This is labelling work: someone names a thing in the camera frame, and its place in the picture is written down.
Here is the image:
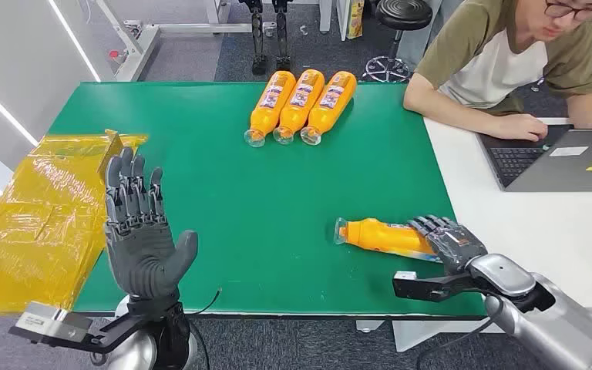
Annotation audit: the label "grey laptop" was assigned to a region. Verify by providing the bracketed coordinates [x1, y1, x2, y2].
[477, 123, 592, 193]

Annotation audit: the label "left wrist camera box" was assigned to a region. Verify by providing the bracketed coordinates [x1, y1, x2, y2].
[8, 301, 96, 353]

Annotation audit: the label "yellow tape-wrapped cardboard box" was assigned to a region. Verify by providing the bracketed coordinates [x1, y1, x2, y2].
[0, 129, 149, 317]

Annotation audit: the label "black robot leg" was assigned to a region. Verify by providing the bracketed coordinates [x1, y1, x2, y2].
[273, 0, 293, 72]
[240, 0, 269, 76]

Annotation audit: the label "white desk side panel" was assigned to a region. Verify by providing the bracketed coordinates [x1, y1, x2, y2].
[392, 320, 504, 353]

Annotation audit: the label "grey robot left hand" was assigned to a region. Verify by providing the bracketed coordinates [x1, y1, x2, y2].
[103, 146, 200, 303]

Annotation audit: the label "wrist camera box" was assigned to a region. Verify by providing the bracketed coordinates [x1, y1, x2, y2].
[392, 271, 473, 303]
[8, 301, 96, 353]

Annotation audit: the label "orange detergent bottle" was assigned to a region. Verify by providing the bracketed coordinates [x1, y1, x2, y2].
[273, 69, 326, 146]
[300, 70, 358, 146]
[244, 70, 297, 149]
[333, 217, 442, 264]

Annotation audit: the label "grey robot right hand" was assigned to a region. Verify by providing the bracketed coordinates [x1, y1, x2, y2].
[407, 214, 489, 277]

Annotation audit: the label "person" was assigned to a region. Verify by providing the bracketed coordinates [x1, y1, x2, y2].
[403, 0, 592, 143]

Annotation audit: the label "yellow printed carton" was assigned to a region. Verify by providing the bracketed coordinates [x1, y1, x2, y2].
[347, 0, 366, 40]

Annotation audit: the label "person's right hand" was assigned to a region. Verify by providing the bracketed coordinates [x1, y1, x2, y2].
[489, 113, 550, 143]

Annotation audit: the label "black round stool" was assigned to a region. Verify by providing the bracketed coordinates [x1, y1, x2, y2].
[361, 0, 434, 84]

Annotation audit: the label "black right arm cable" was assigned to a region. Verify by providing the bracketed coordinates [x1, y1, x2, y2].
[415, 296, 504, 370]

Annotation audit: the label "white furniture panel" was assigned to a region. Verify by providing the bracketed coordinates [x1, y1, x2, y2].
[318, 0, 349, 42]

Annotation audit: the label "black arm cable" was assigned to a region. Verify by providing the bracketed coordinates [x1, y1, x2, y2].
[415, 296, 504, 370]
[188, 288, 223, 370]

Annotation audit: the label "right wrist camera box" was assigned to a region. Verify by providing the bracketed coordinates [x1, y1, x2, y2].
[392, 271, 473, 303]

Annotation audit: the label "green table mat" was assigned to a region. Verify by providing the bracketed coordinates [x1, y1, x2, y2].
[48, 81, 487, 318]

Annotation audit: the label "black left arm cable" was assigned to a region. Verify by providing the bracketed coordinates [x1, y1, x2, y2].
[188, 288, 223, 370]

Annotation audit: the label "white metal stand frame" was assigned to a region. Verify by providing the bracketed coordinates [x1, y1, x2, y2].
[94, 0, 277, 82]

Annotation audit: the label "person's glasses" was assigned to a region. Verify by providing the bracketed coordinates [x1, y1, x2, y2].
[545, 0, 592, 22]

